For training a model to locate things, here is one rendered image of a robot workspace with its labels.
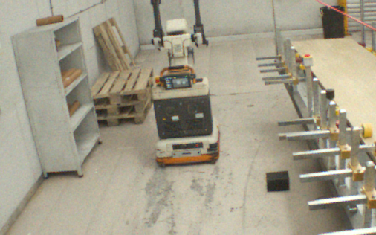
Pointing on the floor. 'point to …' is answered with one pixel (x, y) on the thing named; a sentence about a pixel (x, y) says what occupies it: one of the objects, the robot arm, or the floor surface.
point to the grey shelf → (76, 132)
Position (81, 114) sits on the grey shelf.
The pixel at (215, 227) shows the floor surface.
